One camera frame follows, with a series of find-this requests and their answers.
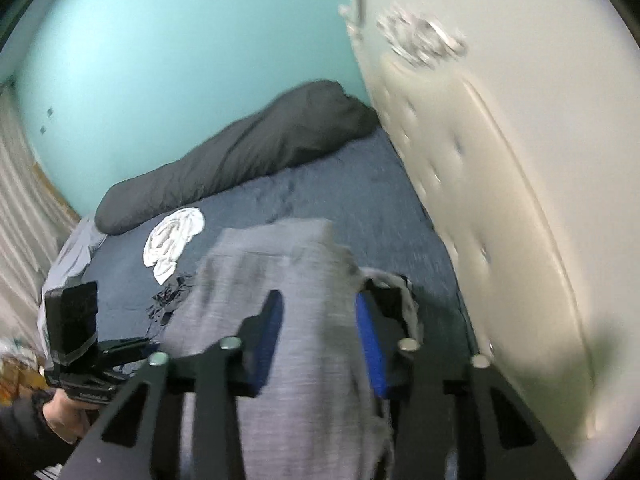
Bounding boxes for grey quilted sweatshirt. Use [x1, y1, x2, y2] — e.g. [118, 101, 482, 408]
[162, 219, 390, 479]

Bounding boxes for person's left hand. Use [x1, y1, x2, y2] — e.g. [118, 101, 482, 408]
[42, 389, 103, 443]

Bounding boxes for light grey blanket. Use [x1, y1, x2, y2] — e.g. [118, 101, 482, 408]
[37, 214, 107, 360]

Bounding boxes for bags on floor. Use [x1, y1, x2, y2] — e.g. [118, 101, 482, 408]
[0, 338, 48, 406]

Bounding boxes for dark grey thin garment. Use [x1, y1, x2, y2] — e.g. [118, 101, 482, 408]
[145, 273, 195, 339]

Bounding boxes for blue patterned bed sheet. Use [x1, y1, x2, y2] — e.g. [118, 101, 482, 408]
[84, 130, 471, 370]

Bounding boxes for beige striped curtain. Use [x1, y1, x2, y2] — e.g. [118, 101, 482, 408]
[1, 86, 77, 347]

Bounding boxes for person's left dark sleeve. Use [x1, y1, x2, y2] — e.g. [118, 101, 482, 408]
[0, 390, 76, 480]

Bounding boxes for white t-shirt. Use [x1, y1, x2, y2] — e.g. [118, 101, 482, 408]
[142, 207, 205, 285]

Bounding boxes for long dark grey pillow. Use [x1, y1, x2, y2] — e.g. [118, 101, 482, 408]
[94, 79, 378, 235]

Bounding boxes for cream tufted headboard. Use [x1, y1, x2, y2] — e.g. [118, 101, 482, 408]
[342, 0, 639, 479]

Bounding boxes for wooden window frame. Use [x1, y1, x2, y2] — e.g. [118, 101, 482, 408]
[32, 162, 80, 222]

